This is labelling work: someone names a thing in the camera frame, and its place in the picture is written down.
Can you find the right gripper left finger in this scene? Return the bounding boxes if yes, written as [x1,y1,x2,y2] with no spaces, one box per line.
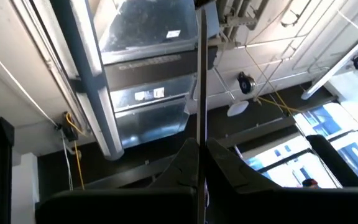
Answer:
[35,138,200,224]

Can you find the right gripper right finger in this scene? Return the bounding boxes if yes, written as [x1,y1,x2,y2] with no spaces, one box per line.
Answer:
[206,138,358,224]

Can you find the red handled scissors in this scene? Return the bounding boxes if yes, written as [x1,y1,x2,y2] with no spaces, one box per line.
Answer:
[196,7,209,224]

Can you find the black ceiling junction box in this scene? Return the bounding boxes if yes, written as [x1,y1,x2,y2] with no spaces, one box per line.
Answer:
[61,111,80,142]

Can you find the white ceiling light tube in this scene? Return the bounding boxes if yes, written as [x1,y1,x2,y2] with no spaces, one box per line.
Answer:
[301,23,358,101]
[50,0,126,161]

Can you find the yellow cable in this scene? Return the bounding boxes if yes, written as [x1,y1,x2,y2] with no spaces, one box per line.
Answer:
[244,46,303,115]
[65,111,86,190]

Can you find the black upright post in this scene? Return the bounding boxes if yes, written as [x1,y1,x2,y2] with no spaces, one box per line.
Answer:
[306,134,358,189]

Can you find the silver ceiling air duct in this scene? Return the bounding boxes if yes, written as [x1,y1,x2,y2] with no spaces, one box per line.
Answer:
[93,0,220,149]

